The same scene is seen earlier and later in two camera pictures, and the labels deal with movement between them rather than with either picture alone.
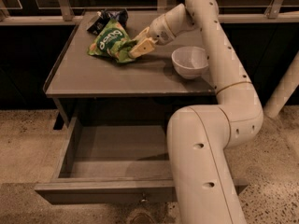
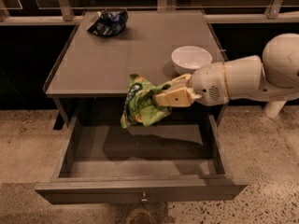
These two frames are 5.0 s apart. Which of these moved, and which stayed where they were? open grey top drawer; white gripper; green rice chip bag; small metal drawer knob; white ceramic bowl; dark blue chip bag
Moved: white gripper; green rice chip bag
Stayed: dark blue chip bag; open grey top drawer; white ceramic bowl; small metal drawer knob
